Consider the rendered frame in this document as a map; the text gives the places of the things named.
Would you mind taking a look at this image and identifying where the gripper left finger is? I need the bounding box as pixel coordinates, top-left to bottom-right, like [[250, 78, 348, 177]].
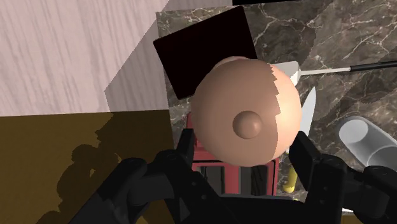
[[69, 128, 218, 224]]

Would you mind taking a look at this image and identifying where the white spatula with black handle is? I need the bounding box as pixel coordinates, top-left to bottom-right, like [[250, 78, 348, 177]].
[[270, 60, 397, 87]]

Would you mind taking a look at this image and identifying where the knife with yellow handle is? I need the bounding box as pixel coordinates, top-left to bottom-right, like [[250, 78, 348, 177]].
[[281, 86, 317, 194]]

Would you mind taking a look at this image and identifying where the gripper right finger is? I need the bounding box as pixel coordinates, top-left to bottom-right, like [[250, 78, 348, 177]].
[[288, 131, 397, 224]]

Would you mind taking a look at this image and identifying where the peach round knobbed lid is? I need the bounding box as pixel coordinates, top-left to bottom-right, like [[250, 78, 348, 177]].
[[190, 56, 303, 167]]

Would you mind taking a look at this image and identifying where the grey cup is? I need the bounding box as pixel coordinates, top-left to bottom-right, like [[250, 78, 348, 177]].
[[336, 116, 397, 172]]

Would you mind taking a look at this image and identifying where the black flat square pad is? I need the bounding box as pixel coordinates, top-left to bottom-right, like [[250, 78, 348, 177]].
[[153, 5, 258, 101]]

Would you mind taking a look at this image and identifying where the red box with dark windows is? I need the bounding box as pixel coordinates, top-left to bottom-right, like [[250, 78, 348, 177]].
[[185, 113, 280, 197]]

